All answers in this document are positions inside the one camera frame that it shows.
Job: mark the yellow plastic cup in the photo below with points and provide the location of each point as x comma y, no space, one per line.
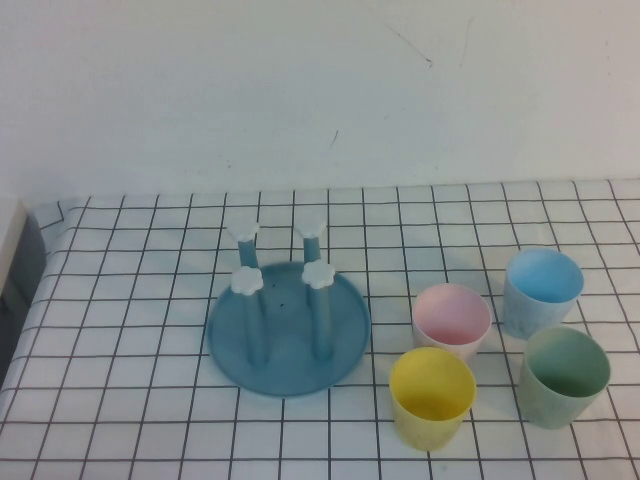
425,425

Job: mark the blue cup stand with pegs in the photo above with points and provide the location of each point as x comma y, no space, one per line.
295,360

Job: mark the pink plastic cup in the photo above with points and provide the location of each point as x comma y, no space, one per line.
430,340

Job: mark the blue plastic cup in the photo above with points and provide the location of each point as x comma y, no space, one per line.
530,315

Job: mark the green plastic cup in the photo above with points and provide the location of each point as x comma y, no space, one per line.
545,405

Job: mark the white black-grid tablecloth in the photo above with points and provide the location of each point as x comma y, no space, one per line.
150,430

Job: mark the dark grey box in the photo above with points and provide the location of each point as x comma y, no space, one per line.
22,300

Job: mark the beige board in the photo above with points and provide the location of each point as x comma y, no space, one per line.
10,240

